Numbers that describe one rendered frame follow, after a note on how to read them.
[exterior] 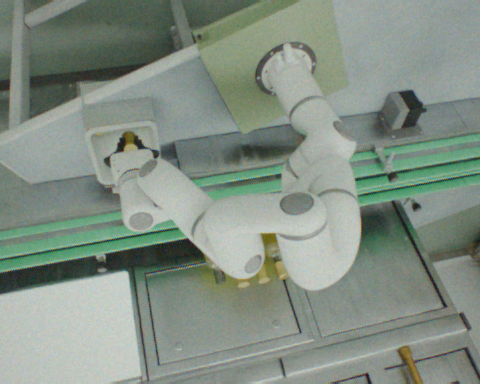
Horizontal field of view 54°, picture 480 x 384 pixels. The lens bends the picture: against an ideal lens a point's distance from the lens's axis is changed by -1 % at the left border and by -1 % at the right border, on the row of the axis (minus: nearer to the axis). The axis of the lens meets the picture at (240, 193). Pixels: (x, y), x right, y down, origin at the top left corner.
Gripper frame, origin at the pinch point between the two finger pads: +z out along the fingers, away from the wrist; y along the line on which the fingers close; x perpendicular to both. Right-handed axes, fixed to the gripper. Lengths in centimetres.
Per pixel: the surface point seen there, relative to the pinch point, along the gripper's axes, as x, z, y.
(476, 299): -316, 115, 305
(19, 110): 0.5, 24.3, -28.6
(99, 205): -20.7, 3.2, -11.3
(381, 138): -11, 1, 73
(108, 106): 8.5, 5.7, -3.6
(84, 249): -31.7, -2.0, -17.8
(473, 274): -310, 139, 316
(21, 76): 4.1, 38.0, -28.3
